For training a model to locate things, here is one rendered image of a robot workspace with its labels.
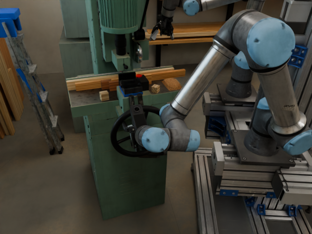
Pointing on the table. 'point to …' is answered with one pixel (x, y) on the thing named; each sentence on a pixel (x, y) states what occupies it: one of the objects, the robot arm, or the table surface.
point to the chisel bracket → (118, 62)
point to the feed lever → (140, 35)
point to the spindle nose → (120, 44)
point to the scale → (119, 72)
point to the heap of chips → (172, 84)
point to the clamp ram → (126, 76)
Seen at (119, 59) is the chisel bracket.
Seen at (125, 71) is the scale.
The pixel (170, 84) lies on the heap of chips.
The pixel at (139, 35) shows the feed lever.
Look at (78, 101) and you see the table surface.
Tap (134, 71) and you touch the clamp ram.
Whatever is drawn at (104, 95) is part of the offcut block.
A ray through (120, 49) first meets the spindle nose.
